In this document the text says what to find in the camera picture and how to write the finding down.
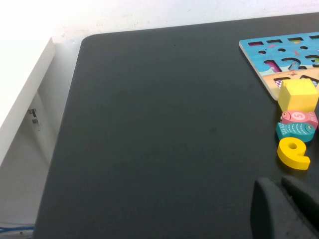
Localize teal wooden fish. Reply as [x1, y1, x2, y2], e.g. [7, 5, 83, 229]
[275, 122, 316, 143]

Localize blue cable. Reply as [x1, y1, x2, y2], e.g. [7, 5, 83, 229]
[0, 223, 36, 234]

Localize yellow number nine piece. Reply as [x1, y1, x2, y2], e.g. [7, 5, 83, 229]
[277, 136, 311, 171]

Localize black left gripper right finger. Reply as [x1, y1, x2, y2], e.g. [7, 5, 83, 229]
[281, 175, 319, 232]

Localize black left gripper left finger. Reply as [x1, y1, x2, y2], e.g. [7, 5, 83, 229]
[250, 177, 319, 239]

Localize yellow wooden cube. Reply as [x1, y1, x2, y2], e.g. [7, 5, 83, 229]
[277, 78, 319, 114]

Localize pink wooden fish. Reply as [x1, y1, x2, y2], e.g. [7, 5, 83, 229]
[281, 110, 319, 129]

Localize dark cabinet latch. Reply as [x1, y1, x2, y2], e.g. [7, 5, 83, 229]
[27, 108, 42, 132]

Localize colourful wooden number puzzle board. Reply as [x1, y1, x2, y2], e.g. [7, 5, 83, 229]
[239, 31, 319, 101]

